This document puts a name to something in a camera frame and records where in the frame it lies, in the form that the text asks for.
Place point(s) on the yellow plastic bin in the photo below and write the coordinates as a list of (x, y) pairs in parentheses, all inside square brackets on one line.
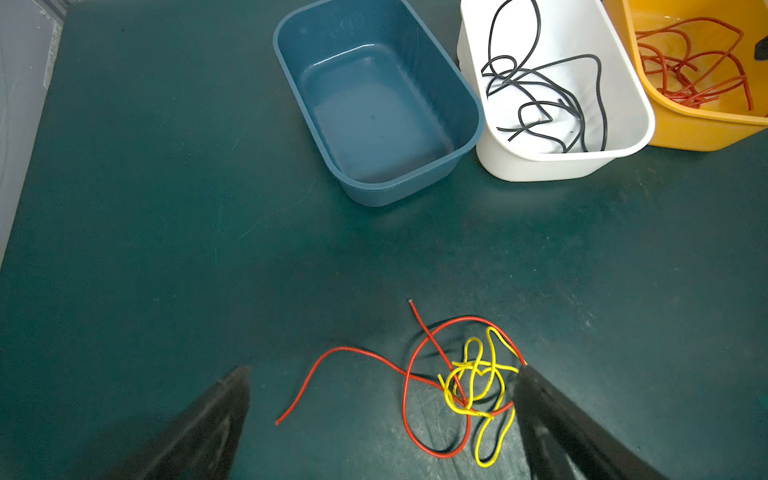
[(703, 65)]

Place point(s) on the white plastic bin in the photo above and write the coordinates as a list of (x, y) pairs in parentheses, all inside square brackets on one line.
[(560, 96)]

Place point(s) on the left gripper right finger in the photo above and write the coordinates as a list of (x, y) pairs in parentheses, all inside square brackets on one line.
[(558, 436)]

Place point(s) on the blue plastic bin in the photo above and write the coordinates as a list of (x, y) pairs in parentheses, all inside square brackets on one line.
[(387, 107)]

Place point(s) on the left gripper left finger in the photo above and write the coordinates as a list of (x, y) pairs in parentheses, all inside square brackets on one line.
[(201, 442)]

